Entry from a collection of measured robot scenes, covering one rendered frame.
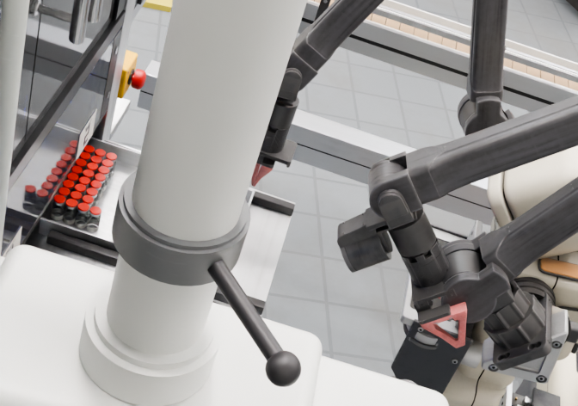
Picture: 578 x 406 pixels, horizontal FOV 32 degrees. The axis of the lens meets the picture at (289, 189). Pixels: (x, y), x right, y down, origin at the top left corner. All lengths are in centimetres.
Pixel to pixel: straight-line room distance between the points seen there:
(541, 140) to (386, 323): 187
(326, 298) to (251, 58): 262
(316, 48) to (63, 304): 101
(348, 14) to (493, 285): 54
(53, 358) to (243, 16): 32
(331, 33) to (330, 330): 151
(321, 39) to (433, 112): 247
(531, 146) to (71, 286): 73
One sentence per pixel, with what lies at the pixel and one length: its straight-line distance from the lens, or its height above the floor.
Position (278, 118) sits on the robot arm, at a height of 116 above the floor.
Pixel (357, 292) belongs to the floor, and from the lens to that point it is 319.
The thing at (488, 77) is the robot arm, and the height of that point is 133.
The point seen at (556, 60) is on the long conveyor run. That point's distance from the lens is 273.
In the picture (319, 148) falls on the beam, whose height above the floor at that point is 50.
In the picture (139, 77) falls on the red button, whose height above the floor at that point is 101.
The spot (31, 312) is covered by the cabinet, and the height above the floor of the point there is 159.
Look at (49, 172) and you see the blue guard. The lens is 166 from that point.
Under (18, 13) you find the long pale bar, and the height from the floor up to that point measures 162.
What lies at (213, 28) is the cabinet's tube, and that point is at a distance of 53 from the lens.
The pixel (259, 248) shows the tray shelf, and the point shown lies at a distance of 190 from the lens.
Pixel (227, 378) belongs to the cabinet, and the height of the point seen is 159.
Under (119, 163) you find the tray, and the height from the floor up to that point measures 88.
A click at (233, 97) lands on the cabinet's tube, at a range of 55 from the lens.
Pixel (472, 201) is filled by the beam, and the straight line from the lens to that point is 290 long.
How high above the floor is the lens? 216
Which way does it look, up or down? 38 degrees down
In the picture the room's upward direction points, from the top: 19 degrees clockwise
